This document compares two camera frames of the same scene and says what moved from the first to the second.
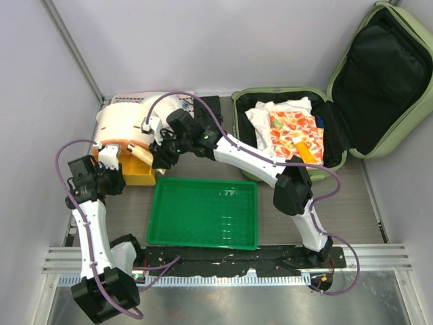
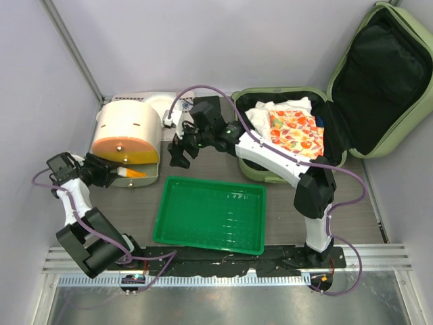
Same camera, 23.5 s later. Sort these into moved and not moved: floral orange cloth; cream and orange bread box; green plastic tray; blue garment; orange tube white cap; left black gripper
Moved: orange tube white cap; left black gripper; green plastic tray
Not moved: cream and orange bread box; blue garment; floral orange cloth
